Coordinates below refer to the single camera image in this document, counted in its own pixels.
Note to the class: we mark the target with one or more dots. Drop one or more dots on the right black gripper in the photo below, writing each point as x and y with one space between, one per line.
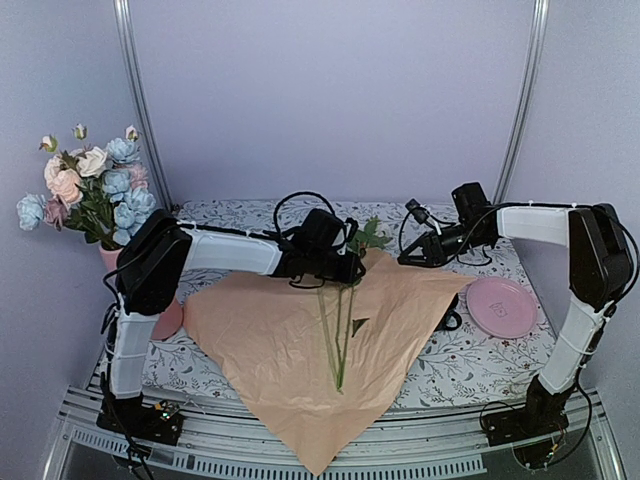
432 248

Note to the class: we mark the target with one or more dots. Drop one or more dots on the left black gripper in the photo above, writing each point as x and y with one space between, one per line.
350 275

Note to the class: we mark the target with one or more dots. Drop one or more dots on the green paper bouquet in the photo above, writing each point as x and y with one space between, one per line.
267 338

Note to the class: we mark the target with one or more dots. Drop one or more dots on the blue hydrangea flower bunch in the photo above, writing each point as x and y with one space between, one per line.
131 208

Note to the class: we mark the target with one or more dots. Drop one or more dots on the mauve and cream rose stem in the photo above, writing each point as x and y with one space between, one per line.
93 216

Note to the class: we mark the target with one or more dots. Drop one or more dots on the pale pink rose stem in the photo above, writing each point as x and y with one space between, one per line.
61 177

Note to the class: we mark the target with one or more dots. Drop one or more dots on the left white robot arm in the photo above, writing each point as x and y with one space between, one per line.
149 268

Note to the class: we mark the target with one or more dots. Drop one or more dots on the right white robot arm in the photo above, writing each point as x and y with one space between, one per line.
602 267

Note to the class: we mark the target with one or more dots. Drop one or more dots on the pink cylindrical vase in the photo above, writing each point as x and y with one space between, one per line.
169 322

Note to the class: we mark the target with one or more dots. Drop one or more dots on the white flower leafy stems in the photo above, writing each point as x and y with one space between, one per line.
336 302

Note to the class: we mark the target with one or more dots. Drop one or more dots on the dark blue mug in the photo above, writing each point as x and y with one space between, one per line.
451 320

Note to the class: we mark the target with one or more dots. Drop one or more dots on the loose dark green leaf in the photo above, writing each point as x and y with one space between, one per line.
357 324

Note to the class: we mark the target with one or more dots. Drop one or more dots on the pink plate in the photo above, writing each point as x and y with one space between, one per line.
500 307

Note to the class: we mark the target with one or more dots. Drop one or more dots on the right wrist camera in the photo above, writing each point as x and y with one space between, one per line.
423 217

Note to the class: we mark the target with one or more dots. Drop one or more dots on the aluminium front rail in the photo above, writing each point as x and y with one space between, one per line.
222 440

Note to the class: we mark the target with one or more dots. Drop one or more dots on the right aluminium frame post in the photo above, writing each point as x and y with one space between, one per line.
526 94

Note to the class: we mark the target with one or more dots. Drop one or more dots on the aluminium frame post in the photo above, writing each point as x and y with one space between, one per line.
526 94
124 25

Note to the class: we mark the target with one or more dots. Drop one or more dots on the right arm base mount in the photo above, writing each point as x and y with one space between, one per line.
535 440

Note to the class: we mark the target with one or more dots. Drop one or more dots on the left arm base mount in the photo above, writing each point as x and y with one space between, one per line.
161 423

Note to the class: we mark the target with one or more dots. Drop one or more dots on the left aluminium frame post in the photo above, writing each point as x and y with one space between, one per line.
124 25

